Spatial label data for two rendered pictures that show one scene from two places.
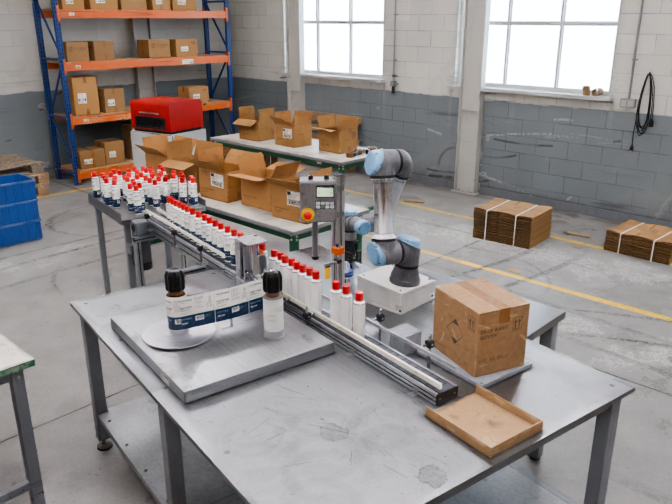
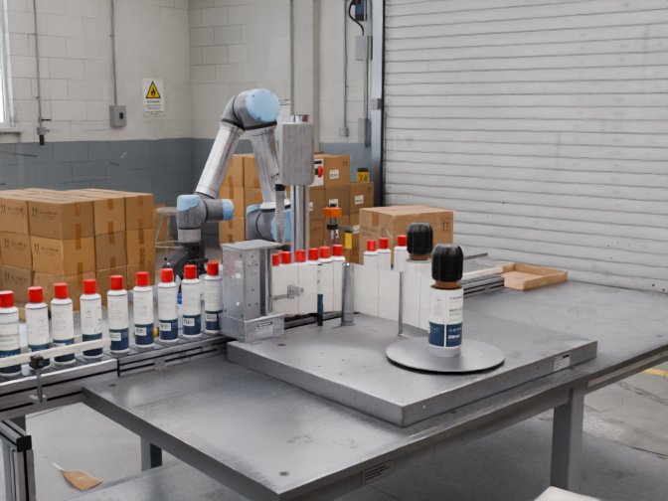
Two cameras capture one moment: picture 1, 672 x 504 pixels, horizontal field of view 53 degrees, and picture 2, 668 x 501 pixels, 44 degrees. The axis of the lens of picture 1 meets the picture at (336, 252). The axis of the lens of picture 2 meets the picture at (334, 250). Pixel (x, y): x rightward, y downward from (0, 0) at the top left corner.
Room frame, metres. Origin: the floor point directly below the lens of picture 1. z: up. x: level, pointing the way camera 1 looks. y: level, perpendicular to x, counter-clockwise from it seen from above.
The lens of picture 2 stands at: (3.09, 2.73, 1.52)
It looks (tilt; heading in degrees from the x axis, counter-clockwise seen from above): 10 degrees down; 264
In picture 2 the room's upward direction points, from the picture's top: straight up
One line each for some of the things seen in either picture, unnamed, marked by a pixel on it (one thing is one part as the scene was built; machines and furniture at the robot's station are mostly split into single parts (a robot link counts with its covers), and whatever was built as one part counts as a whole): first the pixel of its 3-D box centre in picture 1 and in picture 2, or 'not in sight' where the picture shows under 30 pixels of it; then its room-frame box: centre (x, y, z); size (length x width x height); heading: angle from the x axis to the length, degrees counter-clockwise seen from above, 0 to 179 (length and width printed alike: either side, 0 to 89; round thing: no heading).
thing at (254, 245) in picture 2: (251, 239); (250, 245); (3.08, 0.41, 1.14); 0.14 x 0.11 x 0.01; 36
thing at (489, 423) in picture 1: (483, 418); (519, 275); (2.00, -0.51, 0.85); 0.30 x 0.26 x 0.04; 36
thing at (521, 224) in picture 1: (512, 222); not in sight; (6.66, -1.82, 0.16); 0.65 x 0.54 x 0.32; 51
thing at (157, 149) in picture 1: (167, 158); not in sight; (5.94, 1.51, 0.97); 0.45 x 0.40 x 0.37; 139
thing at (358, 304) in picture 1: (358, 314); (401, 264); (2.56, -0.10, 0.98); 0.05 x 0.05 x 0.20
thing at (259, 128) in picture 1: (256, 123); not in sight; (8.11, 0.95, 0.97); 0.51 x 0.36 x 0.37; 140
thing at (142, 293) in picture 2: not in sight; (143, 309); (3.38, 0.50, 0.98); 0.05 x 0.05 x 0.20
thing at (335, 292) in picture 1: (336, 303); (371, 270); (2.68, 0.00, 0.98); 0.05 x 0.05 x 0.20
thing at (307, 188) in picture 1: (318, 199); (296, 153); (2.94, 0.08, 1.38); 0.17 x 0.10 x 0.19; 91
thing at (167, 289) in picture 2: not in sight; (167, 305); (3.32, 0.46, 0.98); 0.05 x 0.05 x 0.20
